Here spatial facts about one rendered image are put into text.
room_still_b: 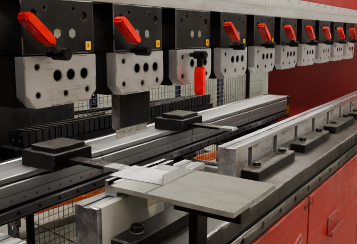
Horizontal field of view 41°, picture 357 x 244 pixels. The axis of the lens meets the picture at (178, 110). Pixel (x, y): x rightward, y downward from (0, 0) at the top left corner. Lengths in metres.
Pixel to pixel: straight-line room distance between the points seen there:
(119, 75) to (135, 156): 0.55
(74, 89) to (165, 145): 0.76
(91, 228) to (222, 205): 0.26
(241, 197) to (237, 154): 0.51
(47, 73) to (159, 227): 0.40
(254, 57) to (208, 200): 0.63
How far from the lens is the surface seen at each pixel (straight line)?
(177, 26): 1.04
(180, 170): 0.98
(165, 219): 1.02
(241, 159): 1.40
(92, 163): 1.07
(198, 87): 1.06
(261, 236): 1.31
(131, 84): 0.91
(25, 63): 0.73
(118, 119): 0.94
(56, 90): 0.77
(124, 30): 0.84
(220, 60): 1.20
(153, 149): 1.46
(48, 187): 1.17
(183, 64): 1.05
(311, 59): 1.86
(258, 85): 9.14
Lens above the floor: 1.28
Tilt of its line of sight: 9 degrees down
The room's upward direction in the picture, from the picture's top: straight up
